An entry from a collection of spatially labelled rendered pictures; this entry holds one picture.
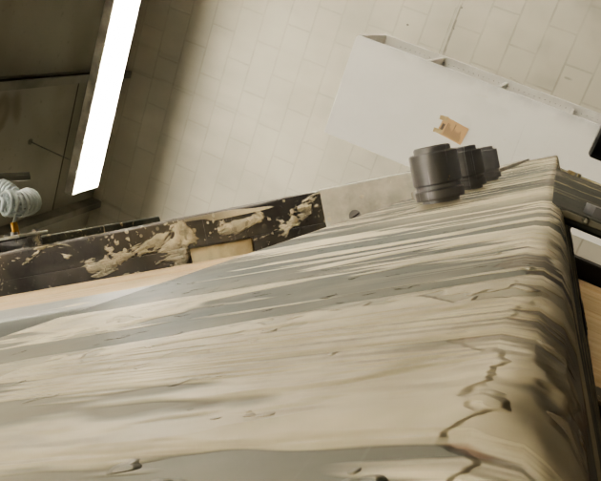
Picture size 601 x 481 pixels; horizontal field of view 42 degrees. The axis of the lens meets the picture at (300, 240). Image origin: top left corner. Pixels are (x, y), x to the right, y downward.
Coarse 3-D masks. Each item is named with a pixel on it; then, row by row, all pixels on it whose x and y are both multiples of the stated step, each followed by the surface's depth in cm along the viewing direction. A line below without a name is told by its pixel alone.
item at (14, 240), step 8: (0, 184) 175; (8, 184) 175; (0, 192) 175; (16, 192) 174; (8, 200) 174; (8, 208) 174; (16, 216) 175; (16, 224) 175; (16, 232) 171; (32, 232) 174; (40, 232) 176; (0, 240) 171; (8, 240) 174; (16, 240) 173; (24, 240) 172; (32, 240) 174; (40, 240) 176; (0, 248) 174; (8, 248) 174; (16, 248) 173
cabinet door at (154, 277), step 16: (144, 272) 87; (160, 272) 82; (176, 272) 81; (192, 272) 76; (48, 288) 93; (64, 288) 86; (80, 288) 85; (96, 288) 80; (112, 288) 75; (128, 288) 71; (0, 304) 84; (16, 304) 79; (32, 304) 74
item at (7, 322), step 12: (132, 288) 37; (144, 288) 35; (72, 300) 37; (84, 300) 36; (96, 300) 34; (108, 300) 33; (0, 312) 38; (12, 312) 36; (24, 312) 35; (36, 312) 34; (48, 312) 33; (60, 312) 33; (72, 312) 32; (0, 324) 34; (12, 324) 33; (24, 324) 33; (36, 324) 33; (0, 336) 34
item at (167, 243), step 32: (320, 192) 85; (352, 192) 84; (384, 192) 83; (160, 224) 92; (192, 224) 90; (224, 224) 89; (256, 224) 88; (288, 224) 87; (320, 224) 86; (0, 256) 99; (32, 256) 98; (64, 256) 96; (96, 256) 95; (128, 256) 94; (160, 256) 92; (0, 288) 100; (32, 288) 98
